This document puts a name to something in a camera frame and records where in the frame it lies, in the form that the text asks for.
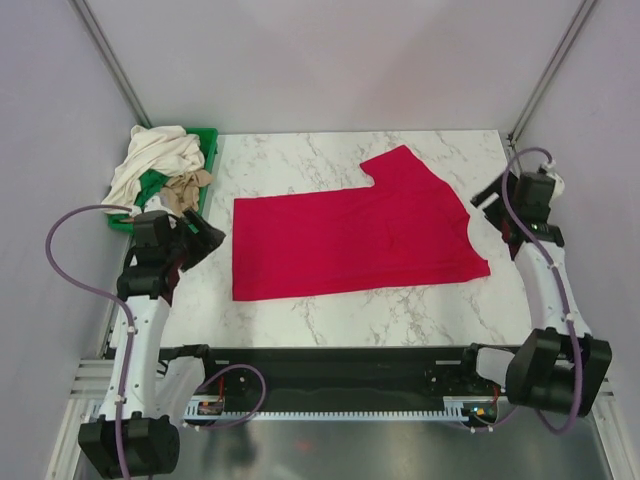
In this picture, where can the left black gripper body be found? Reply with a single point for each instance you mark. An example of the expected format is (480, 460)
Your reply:
(175, 250)

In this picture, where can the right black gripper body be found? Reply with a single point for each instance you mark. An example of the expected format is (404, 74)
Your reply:
(496, 213)

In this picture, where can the red t shirt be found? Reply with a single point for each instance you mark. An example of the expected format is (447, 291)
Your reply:
(409, 228)

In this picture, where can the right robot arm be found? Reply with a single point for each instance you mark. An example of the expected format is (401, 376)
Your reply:
(560, 366)

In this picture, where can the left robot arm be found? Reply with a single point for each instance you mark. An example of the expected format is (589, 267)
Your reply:
(136, 432)

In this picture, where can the beige tan t shirt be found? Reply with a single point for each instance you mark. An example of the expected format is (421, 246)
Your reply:
(182, 192)

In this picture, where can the green t shirt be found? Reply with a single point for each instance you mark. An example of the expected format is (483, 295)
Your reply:
(151, 182)

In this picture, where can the cream white t shirt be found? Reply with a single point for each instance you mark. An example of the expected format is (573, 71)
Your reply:
(166, 149)

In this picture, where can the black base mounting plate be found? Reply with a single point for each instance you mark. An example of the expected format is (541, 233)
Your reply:
(337, 378)

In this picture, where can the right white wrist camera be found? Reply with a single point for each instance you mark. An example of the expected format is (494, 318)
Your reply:
(549, 169)

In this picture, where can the aluminium front rail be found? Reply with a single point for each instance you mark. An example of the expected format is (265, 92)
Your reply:
(93, 377)

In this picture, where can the right aluminium frame post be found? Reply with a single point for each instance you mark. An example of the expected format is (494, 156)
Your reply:
(558, 57)

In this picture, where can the aluminium frame post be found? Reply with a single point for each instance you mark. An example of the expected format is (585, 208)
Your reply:
(558, 57)
(92, 26)

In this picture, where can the white slotted cable duct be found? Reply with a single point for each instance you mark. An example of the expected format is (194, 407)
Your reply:
(202, 409)

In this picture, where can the left aluminium frame post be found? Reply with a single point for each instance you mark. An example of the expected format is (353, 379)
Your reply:
(92, 26)

